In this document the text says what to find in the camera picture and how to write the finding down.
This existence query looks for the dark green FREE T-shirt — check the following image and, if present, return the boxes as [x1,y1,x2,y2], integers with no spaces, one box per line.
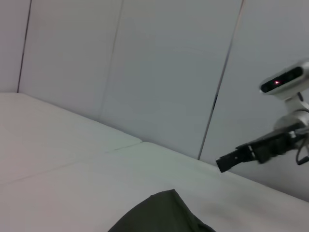
[107,188,217,232]

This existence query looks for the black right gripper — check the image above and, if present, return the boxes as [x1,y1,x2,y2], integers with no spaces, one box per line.
[215,123,304,173]

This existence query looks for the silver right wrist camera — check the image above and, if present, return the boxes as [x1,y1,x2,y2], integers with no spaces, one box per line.
[259,61,309,100]

